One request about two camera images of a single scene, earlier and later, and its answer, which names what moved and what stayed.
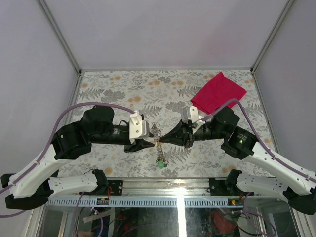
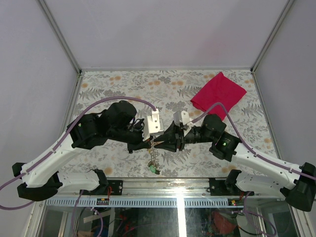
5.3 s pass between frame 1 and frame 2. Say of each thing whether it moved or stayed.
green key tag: moved
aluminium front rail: stayed
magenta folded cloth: stayed
